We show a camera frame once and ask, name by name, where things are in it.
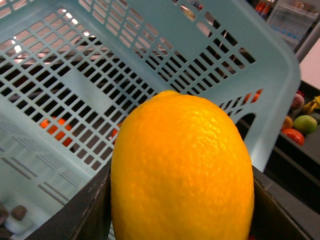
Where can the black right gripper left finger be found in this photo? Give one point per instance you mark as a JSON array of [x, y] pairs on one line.
[[87, 216]]

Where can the light blue plastic basket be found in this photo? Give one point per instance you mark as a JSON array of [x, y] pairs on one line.
[[72, 70]]

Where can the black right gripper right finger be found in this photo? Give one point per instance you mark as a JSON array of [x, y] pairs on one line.
[[278, 215]]

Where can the black fruit display shelf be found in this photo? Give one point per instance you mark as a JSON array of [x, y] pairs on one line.
[[259, 112]]

